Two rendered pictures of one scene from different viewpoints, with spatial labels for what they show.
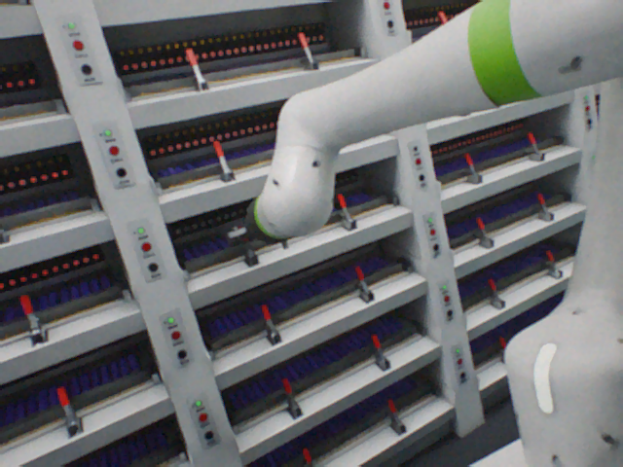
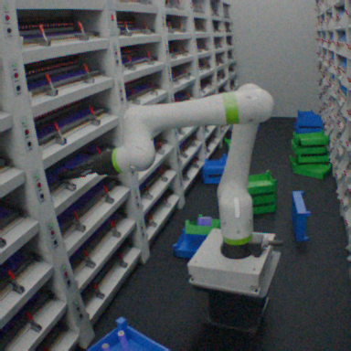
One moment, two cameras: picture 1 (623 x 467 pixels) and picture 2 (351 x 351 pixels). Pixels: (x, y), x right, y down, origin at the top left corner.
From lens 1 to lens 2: 0.82 m
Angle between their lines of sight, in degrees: 44
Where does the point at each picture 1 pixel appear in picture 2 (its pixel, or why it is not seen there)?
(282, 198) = (144, 155)
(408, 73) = (200, 111)
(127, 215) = (31, 167)
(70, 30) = (14, 68)
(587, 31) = (256, 113)
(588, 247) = (231, 166)
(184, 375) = (57, 253)
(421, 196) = not seen: hidden behind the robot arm
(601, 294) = (236, 181)
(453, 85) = (217, 118)
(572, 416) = (243, 216)
